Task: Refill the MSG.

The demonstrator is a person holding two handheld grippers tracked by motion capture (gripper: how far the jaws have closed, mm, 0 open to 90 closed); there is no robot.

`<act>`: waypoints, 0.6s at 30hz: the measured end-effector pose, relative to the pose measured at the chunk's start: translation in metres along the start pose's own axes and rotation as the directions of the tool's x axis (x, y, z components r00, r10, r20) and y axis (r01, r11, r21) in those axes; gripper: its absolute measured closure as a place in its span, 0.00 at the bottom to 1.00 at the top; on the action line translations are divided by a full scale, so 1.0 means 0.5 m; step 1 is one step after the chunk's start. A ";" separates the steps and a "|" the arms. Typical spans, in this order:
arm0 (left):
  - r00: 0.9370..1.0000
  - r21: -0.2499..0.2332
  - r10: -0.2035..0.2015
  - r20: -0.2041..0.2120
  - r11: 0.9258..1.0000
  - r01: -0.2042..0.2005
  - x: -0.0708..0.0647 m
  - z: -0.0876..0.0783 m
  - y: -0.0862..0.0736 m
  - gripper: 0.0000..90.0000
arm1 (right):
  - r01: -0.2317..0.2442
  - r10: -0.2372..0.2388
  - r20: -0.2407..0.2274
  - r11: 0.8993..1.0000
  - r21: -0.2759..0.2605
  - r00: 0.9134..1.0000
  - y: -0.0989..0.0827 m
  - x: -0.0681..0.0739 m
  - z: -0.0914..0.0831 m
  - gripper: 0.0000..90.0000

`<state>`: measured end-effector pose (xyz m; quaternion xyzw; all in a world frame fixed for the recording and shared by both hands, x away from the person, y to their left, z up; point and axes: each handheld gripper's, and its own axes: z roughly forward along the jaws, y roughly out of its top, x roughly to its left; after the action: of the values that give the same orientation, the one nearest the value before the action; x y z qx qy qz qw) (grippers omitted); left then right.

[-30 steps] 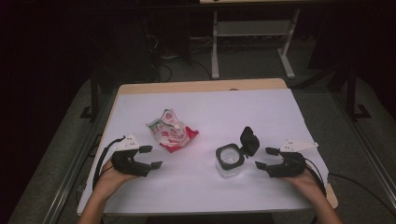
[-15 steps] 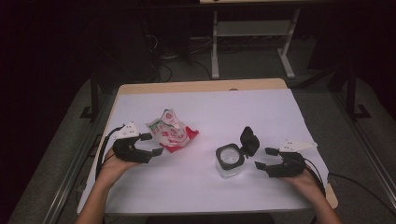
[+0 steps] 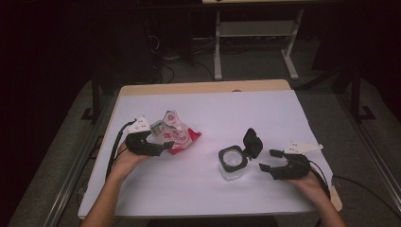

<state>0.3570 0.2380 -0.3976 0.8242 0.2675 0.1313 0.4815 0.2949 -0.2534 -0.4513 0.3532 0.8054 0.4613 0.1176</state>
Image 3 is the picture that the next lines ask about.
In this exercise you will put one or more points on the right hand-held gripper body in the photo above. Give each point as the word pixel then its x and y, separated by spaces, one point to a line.
pixel 293 168

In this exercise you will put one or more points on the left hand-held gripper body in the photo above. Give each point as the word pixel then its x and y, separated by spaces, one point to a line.
pixel 142 146

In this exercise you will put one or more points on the red and white snack bag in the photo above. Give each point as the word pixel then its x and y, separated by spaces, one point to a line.
pixel 176 135

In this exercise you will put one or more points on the clear jar with black lid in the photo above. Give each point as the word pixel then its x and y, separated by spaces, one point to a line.
pixel 253 143

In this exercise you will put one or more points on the person's right hand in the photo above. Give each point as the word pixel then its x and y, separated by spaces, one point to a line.
pixel 310 184

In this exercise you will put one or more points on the person's left hand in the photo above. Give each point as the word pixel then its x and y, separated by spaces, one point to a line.
pixel 124 165

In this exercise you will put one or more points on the white paper sheet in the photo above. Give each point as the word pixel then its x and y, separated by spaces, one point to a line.
pixel 220 110

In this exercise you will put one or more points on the black metal stand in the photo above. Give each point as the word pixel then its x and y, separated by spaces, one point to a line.
pixel 95 97
pixel 356 94

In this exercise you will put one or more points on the wooden table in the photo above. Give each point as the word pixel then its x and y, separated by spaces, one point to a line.
pixel 205 85

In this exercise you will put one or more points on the metal floor rail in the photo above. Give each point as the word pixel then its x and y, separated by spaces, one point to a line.
pixel 72 176
pixel 375 154

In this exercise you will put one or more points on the white desk frame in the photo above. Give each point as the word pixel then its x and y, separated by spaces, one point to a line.
pixel 252 29

